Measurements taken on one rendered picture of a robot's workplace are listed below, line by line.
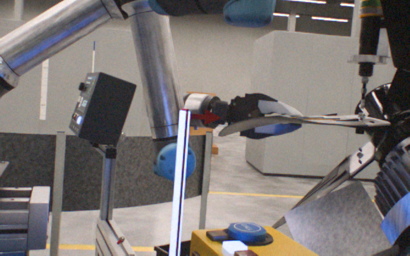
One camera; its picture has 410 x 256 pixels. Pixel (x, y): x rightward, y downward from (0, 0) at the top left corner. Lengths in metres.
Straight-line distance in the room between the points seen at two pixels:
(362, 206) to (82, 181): 1.81
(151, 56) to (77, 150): 1.58
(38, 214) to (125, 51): 5.88
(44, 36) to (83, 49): 5.77
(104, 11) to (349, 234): 0.66
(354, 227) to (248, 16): 0.40
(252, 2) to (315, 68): 6.42
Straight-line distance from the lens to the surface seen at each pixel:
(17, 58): 1.01
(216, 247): 0.44
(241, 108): 0.90
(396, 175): 0.79
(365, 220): 0.81
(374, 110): 0.90
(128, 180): 2.50
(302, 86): 6.98
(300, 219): 0.83
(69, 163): 2.39
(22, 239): 0.91
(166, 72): 0.85
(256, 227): 0.48
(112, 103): 1.24
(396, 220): 0.76
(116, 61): 6.69
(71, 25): 0.99
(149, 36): 0.85
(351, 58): 0.85
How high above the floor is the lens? 1.22
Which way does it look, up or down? 4 degrees down
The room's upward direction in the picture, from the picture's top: 4 degrees clockwise
